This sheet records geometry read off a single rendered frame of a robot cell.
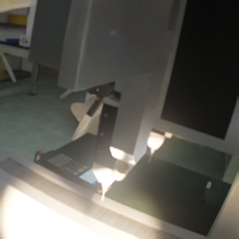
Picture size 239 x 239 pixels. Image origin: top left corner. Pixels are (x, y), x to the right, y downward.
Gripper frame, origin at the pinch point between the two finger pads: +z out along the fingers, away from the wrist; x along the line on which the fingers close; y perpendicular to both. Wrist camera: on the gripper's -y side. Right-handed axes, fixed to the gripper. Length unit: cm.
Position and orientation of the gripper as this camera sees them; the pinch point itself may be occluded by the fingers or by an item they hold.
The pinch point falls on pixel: (94, 132)
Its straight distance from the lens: 63.1
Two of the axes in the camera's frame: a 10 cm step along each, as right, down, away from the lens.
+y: -7.8, -5.5, 3.1
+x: -4.8, 2.0, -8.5
